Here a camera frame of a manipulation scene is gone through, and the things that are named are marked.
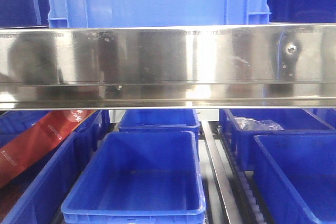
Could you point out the blue right rear bin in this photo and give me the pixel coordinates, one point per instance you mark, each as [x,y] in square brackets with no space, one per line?
[242,142]

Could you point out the roller track strip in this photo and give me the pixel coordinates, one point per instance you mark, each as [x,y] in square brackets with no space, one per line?
[244,189]

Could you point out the blue left bin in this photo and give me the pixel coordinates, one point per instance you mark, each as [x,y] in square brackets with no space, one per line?
[36,194]

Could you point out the metal shelf divider rail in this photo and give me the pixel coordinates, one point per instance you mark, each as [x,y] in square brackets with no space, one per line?
[229,208]

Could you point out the stainless steel shelf rail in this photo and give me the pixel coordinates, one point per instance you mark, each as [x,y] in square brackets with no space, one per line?
[205,67]

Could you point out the blue centre rear bin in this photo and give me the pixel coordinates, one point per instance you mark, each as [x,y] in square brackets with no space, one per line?
[151,120]

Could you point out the red packaging bag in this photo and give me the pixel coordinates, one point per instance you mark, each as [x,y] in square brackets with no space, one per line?
[32,145]

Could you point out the crumpled clear plastic bag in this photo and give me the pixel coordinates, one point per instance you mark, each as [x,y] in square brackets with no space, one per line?
[250,124]

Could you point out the blue right front bin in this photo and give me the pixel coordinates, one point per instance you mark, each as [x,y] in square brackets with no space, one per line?
[295,174]

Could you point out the blue bin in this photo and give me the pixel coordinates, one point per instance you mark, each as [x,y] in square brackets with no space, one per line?
[151,120]
[140,177]
[295,174]
[36,194]
[242,142]

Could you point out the blue centre front bin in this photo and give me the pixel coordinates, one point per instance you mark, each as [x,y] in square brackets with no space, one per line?
[140,177]

